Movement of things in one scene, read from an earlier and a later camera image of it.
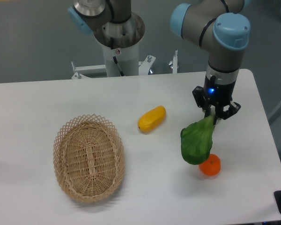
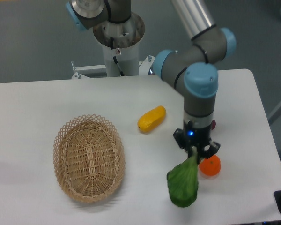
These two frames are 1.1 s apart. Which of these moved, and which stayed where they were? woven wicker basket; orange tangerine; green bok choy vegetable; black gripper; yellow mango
Moved: green bok choy vegetable; black gripper
Stayed: orange tangerine; yellow mango; woven wicker basket
